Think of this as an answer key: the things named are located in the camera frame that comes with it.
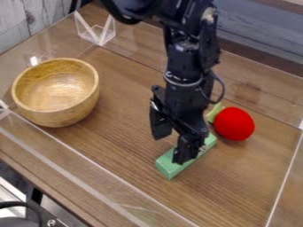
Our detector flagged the green rectangular block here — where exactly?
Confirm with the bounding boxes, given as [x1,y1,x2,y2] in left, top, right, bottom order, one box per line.
[155,134,217,180]

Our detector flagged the black cable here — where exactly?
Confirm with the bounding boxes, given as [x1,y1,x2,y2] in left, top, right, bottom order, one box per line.
[0,200,40,227]

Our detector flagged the clear acrylic tray wall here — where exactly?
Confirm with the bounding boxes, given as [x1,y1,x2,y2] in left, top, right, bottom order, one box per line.
[0,100,197,227]

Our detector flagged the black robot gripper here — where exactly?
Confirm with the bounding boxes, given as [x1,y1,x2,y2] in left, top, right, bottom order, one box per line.
[148,77,211,166]

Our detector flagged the red plush tomato toy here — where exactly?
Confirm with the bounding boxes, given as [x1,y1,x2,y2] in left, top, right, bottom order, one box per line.
[205,103,256,141]

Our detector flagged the brown wooden bowl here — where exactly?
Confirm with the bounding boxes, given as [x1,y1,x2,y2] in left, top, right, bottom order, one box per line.
[10,58,100,128]

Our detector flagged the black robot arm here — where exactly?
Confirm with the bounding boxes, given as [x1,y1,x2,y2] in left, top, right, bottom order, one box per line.
[100,0,221,164]

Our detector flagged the black metal table frame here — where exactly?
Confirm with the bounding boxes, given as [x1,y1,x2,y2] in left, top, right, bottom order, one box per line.
[26,186,68,227]

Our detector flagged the clear acrylic corner bracket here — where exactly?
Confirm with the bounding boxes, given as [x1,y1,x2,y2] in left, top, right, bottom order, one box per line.
[73,12,116,46]

